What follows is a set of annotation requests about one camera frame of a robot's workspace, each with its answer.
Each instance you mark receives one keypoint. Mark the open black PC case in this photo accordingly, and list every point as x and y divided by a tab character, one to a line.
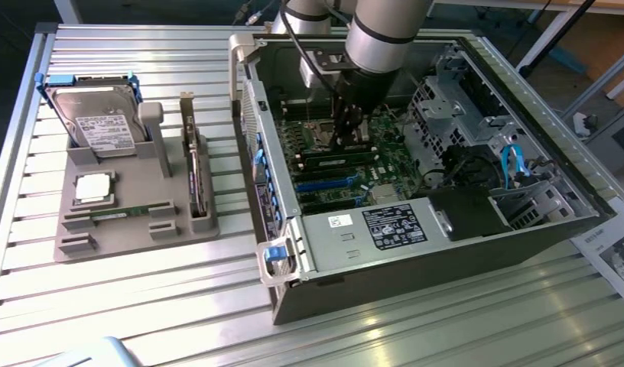
445	267

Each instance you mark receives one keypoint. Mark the green RAM stick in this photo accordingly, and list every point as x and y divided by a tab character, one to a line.
123	213

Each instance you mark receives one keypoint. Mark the grey power supply unit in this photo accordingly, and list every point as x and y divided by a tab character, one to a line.
374	233

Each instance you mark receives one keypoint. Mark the grey parts rack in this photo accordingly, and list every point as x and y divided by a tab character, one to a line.
134	233

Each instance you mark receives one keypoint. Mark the CPU socket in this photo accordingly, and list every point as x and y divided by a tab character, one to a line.
319	132

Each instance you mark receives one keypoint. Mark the blue case latch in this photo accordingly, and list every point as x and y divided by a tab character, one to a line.
274	254

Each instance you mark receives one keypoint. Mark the printed paper sheet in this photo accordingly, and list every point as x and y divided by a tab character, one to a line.
610	248

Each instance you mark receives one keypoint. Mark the blue expansion slot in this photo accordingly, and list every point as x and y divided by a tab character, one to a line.
326	183

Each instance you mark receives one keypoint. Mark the graphics card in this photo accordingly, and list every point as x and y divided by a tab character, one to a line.
197	160

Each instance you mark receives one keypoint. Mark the silver CPU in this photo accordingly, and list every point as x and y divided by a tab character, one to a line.
94	188

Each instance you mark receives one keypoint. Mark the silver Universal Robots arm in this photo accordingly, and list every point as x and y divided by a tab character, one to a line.
381	34

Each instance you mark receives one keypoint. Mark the light blue plastic object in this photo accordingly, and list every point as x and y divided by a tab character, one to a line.
95	353

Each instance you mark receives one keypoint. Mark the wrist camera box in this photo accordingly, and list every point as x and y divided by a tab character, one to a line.
319	67

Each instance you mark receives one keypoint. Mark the metal disk bay cage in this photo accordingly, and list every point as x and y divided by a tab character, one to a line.
445	111

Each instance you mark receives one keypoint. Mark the green motherboard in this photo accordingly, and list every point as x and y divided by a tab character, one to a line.
389	168

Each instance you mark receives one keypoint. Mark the hard disk with blue carrier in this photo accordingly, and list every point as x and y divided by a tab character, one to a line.
101	118

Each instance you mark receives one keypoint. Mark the black RAM stick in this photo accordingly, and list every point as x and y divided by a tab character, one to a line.
341	160

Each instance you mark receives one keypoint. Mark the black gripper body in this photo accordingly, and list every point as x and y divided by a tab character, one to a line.
366	88

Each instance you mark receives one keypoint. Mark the white power strip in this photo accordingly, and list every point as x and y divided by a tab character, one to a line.
586	123

